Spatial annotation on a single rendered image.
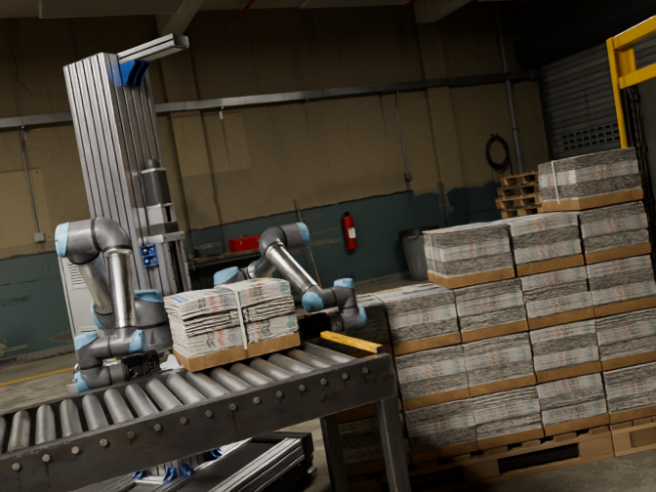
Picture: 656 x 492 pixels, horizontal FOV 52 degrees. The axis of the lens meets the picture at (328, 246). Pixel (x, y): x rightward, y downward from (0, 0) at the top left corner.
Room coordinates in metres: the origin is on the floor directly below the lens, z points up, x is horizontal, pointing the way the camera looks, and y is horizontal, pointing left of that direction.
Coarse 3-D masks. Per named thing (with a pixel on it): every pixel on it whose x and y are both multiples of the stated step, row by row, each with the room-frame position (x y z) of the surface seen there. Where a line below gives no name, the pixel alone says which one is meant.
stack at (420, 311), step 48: (432, 288) 2.90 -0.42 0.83; (480, 288) 2.77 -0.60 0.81; (528, 288) 2.79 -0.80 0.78; (576, 288) 2.81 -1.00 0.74; (384, 336) 2.73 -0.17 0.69; (432, 336) 2.75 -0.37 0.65; (528, 336) 2.78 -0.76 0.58; (576, 336) 2.81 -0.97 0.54; (432, 384) 2.75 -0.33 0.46; (480, 384) 2.77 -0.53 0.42; (576, 384) 2.80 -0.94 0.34; (432, 432) 2.74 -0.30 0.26; (480, 432) 2.76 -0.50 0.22; (576, 432) 2.93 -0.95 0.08; (384, 480) 2.72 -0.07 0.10; (432, 480) 2.87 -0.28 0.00; (480, 480) 2.76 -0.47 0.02
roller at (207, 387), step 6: (192, 372) 2.14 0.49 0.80; (198, 372) 2.11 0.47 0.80; (186, 378) 2.16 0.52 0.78; (192, 378) 2.09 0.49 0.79; (198, 378) 2.04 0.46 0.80; (204, 378) 2.01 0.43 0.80; (192, 384) 2.08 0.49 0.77; (198, 384) 2.01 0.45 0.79; (204, 384) 1.96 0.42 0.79; (210, 384) 1.93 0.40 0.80; (216, 384) 1.92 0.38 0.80; (204, 390) 1.93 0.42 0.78; (210, 390) 1.87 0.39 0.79; (216, 390) 1.84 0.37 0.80; (222, 390) 1.82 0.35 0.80; (210, 396) 1.86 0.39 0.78
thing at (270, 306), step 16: (256, 288) 2.19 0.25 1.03; (272, 288) 2.21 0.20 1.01; (288, 288) 2.23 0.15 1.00; (256, 304) 2.19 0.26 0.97; (272, 304) 2.21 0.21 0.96; (288, 304) 2.23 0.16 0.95; (256, 320) 2.18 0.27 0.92; (272, 320) 2.21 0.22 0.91; (288, 320) 2.23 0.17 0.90; (256, 336) 2.19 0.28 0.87; (272, 336) 2.21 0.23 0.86
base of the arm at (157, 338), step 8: (144, 328) 2.57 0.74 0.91; (152, 328) 2.57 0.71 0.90; (160, 328) 2.58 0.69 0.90; (168, 328) 2.62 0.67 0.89; (152, 336) 2.57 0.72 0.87; (160, 336) 2.57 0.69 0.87; (168, 336) 2.59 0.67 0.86; (152, 344) 2.56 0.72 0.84; (160, 344) 2.56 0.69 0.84; (168, 344) 2.58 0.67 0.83
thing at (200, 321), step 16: (176, 304) 2.13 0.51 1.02; (192, 304) 2.11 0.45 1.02; (208, 304) 2.12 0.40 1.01; (224, 304) 2.14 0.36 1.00; (176, 320) 2.21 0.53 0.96; (192, 320) 2.11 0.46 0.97; (208, 320) 2.13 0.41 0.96; (224, 320) 2.14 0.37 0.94; (176, 336) 2.27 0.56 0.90; (192, 336) 2.11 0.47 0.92; (208, 336) 2.13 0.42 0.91; (224, 336) 2.15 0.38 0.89; (192, 352) 2.10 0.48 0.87; (208, 352) 2.12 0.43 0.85
